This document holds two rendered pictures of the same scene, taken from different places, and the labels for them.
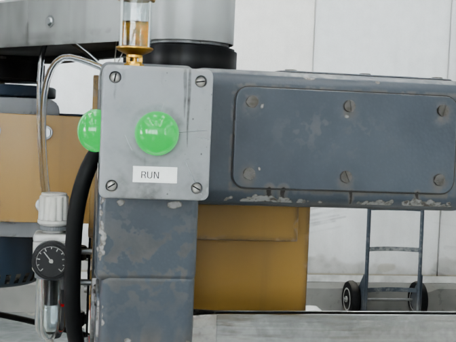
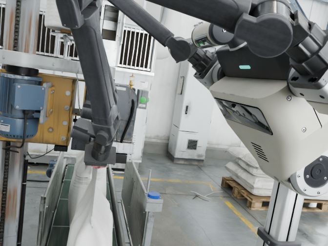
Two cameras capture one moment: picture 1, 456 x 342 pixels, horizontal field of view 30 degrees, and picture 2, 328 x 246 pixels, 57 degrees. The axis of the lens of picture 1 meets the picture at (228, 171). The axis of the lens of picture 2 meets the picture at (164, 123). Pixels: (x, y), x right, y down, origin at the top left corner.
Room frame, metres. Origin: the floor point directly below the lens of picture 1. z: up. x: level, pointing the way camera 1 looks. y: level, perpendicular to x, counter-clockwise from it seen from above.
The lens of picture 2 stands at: (0.60, 1.54, 1.39)
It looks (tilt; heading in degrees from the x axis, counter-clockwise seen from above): 8 degrees down; 265
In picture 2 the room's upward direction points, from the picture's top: 8 degrees clockwise
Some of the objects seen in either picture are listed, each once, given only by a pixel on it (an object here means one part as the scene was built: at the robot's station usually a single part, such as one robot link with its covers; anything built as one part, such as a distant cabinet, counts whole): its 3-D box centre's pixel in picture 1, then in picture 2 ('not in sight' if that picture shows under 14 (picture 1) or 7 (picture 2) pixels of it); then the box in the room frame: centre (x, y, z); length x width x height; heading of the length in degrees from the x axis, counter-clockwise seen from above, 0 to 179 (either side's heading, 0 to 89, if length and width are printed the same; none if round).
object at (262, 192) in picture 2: not in sight; (254, 183); (-1.05, -2.26, 0.20); 0.66 x 0.44 x 0.12; 99
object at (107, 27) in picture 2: not in sight; (108, 36); (1.11, -2.33, 1.82); 0.51 x 0.27 x 0.71; 99
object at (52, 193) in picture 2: not in sight; (53, 194); (1.10, -0.43, 0.54); 1.05 x 0.02 x 0.41; 99
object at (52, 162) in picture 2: not in sight; (55, 168); (1.37, -1.49, 0.35); 0.30 x 0.15 x 0.15; 99
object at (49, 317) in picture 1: (50, 307); not in sight; (0.83, 0.17, 1.11); 0.03 x 0.03 x 0.06
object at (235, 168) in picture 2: not in sight; (251, 170); (-1.07, -2.47, 0.32); 0.67 x 0.42 x 0.14; 13
